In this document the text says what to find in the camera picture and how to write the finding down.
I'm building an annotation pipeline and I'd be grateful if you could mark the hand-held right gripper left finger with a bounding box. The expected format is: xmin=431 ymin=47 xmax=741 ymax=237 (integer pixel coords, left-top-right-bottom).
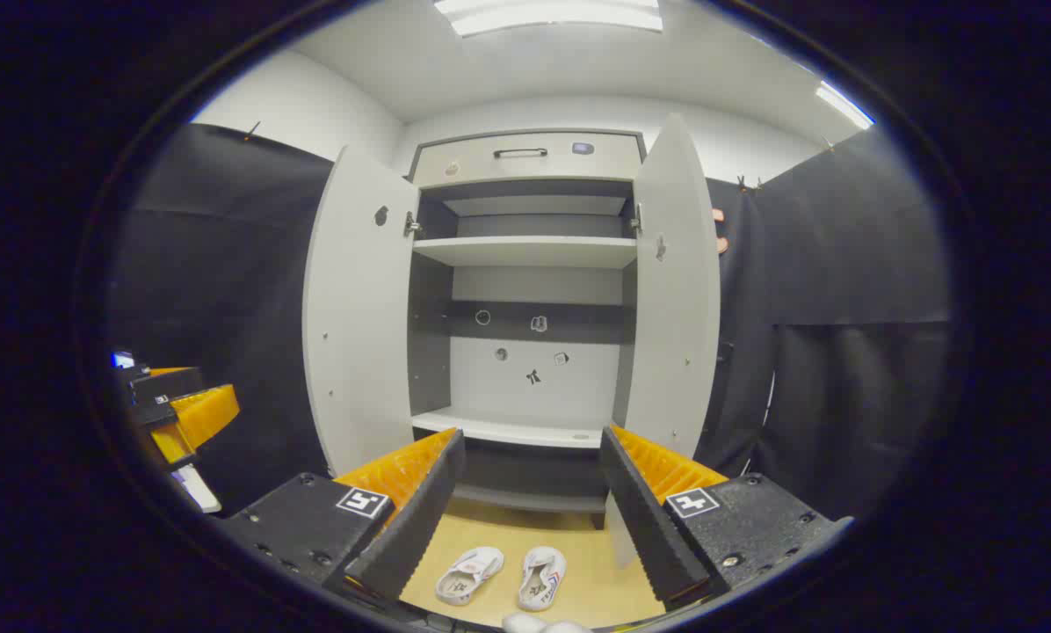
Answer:
xmin=218 ymin=428 xmax=467 ymax=603

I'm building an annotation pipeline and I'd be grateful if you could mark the large ceiling light panel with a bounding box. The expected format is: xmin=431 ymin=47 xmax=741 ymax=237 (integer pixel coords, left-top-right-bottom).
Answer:
xmin=433 ymin=0 xmax=664 ymax=38

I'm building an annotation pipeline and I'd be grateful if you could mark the grey shoe cabinet door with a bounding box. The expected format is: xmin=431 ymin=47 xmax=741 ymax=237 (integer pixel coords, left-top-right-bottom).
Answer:
xmin=303 ymin=145 xmax=421 ymax=477
xmin=605 ymin=113 xmax=721 ymax=568

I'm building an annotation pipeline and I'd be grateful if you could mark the grey shoe cabinet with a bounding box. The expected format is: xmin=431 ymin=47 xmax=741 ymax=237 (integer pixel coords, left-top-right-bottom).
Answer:
xmin=303 ymin=113 xmax=721 ymax=568

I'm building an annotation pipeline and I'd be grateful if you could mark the black backdrop cloth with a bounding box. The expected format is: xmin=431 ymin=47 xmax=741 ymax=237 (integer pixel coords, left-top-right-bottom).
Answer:
xmin=108 ymin=123 xmax=333 ymax=515
xmin=697 ymin=176 xmax=777 ymax=480
xmin=754 ymin=127 xmax=953 ymax=520

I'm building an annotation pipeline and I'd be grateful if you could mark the white desk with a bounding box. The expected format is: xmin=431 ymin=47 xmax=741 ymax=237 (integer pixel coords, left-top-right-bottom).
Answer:
xmin=174 ymin=466 xmax=222 ymax=513

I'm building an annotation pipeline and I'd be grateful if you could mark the small ceiling light panel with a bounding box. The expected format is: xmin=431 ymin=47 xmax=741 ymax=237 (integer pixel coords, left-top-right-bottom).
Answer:
xmin=814 ymin=81 xmax=875 ymax=131

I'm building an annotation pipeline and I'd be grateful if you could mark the grey cabinet drawer front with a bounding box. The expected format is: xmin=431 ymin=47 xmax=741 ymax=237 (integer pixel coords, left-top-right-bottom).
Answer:
xmin=411 ymin=132 xmax=645 ymax=187

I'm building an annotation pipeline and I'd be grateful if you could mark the white shoe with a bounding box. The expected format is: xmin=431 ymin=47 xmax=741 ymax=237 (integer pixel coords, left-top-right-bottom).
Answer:
xmin=518 ymin=546 xmax=568 ymax=612
xmin=436 ymin=546 xmax=505 ymax=606

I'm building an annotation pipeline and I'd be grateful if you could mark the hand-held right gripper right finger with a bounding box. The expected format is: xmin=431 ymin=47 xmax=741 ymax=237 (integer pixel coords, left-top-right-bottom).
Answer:
xmin=599 ymin=425 xmax=852 ymax=612

